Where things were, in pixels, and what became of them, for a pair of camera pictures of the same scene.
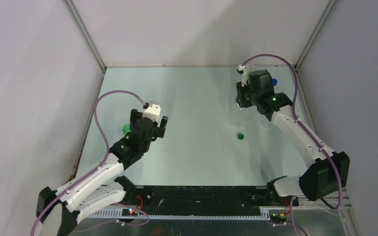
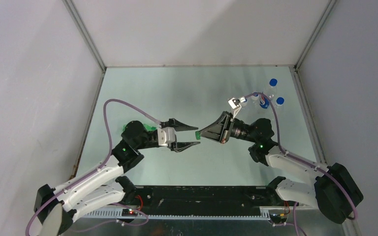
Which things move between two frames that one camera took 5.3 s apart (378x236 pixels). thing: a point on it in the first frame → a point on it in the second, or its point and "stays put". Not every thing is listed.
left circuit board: x=129 y=212 stays put
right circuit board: x=278 y=218 stays put
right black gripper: x=240 y=90 → x=221 y=130
